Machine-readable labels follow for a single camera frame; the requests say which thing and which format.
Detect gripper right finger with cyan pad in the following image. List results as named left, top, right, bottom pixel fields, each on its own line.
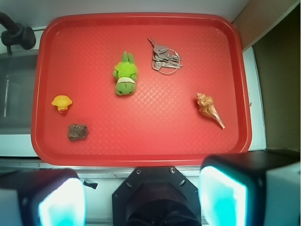
left=198, top=149, right=301, bottom=226

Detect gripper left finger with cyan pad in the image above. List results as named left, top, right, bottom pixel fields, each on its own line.
left=0, top=169, right=87, bottom=226

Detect yellow rubber duck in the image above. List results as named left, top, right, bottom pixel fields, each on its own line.
left=51, top=95, right=73, bottom=114

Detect black faucet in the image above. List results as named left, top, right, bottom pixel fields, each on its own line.
left=0, top=12, right=36, bottom=56

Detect brown spiral seashell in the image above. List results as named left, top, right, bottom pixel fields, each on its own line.
left=196, top=93, right=225, bottom=129

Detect red plastic tray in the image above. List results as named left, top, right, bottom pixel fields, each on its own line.
left=31, top=13, right=252, bottom=167

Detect silver keys on ring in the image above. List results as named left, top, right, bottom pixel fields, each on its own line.
left=148, top=37, right=183, bottom=75

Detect stainless steel sink basin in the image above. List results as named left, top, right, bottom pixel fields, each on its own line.
left=0, top=50, right=38, bottom=135

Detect brown rock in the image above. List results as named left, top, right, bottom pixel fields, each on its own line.
left=67, top=124, right=89, bottom=141

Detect black octagonal mount plate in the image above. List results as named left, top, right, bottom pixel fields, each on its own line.
left=112, top=166, right=202, bottom=226

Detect green plush toy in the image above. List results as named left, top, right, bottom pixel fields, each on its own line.
left=112, top=51, right=138, bottom=96

